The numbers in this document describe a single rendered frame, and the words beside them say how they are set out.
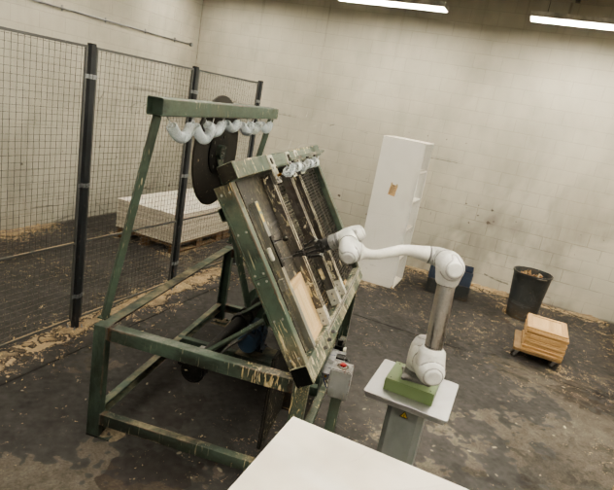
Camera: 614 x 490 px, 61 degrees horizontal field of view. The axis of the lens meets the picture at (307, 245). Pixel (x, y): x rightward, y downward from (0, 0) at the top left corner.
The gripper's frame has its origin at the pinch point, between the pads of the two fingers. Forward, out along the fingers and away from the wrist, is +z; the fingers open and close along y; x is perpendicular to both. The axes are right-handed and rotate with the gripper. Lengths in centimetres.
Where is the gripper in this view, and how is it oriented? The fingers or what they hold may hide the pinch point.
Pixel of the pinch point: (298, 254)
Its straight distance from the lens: 309.7
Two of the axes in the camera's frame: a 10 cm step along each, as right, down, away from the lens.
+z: -9.0, 3.2, 2.9
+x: 2.3, -2.2, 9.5
